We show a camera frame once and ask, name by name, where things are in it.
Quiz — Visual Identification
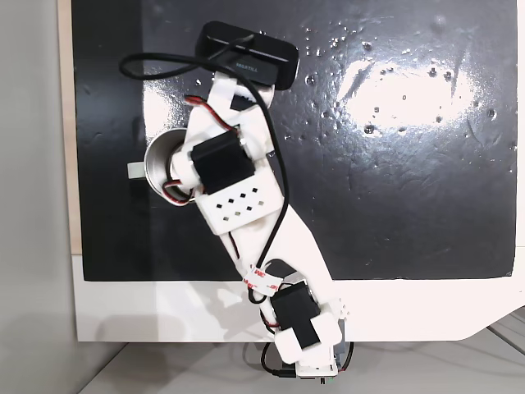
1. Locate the pale green steel-rim mug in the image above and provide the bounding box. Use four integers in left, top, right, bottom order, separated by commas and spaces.
126, 128, 199, 208

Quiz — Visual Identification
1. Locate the black table mat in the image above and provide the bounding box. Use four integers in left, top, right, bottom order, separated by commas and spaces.
71, 0, 517, 283

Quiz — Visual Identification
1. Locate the white 3M tape strip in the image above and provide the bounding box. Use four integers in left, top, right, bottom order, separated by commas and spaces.
240, 263, 283, 296

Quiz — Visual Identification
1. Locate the red and black servo wire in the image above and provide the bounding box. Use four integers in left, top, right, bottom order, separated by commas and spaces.
184, 95, 244, 136

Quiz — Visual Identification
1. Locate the black oval camera box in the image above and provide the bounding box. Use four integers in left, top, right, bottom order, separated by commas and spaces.
194, 21, 301, 93

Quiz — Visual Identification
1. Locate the black camera cable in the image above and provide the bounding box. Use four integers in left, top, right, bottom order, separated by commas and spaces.
118, 34, 289, 305

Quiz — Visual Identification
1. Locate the red and white servo wire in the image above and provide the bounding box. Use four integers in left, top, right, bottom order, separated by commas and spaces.
161, 177, 199, 205

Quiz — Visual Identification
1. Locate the black base cable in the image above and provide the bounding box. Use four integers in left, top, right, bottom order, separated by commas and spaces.
259, 341, 354, 381

